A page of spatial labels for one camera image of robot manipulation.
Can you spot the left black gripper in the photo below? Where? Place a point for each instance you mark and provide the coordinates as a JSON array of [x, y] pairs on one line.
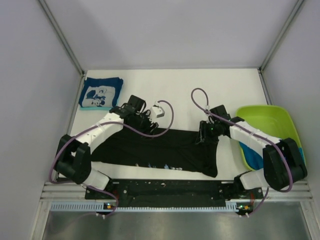
[[146, 130]]

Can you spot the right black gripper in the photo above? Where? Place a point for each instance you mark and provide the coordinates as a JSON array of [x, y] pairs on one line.
[[204, 137]]

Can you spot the black t-shirt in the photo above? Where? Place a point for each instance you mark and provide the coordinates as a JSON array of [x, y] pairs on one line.
[[179, 150]]

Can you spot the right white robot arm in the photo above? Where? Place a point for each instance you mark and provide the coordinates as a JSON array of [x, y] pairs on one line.
[[283, 164]]

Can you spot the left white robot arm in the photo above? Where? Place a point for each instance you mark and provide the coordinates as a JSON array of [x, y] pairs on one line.
[[74, 156]]

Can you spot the folded navy printed t-shirt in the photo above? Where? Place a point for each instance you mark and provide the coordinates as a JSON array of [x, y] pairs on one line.
[[100, 92]]

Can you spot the blue crumpled t-shirt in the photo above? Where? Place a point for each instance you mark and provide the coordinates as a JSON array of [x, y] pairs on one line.
[[253, 160]]

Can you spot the folded turquoise t-shirt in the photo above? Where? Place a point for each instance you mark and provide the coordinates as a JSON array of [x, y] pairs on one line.
[[94, 108]]

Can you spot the green plastic basin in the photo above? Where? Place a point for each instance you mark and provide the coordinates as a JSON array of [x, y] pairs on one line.
[[272, 120]]

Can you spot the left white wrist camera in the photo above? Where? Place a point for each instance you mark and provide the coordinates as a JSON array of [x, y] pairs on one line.
[[156, 112]]

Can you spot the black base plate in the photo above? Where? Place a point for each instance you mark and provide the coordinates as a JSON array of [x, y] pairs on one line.
[[161, 193]]

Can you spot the right aluminium corner post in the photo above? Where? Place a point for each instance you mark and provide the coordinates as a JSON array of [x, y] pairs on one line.
[[294, 13]]

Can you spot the aluminium corner post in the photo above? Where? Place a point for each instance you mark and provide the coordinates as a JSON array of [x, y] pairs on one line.
[[294, 13], [61, 36]]

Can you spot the aluminium frame rail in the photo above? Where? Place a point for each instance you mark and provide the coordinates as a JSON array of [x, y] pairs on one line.
[[71, 191]]

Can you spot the left aluminium corner post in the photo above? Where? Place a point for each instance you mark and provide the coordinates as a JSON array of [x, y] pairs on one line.
[[61, 36]]

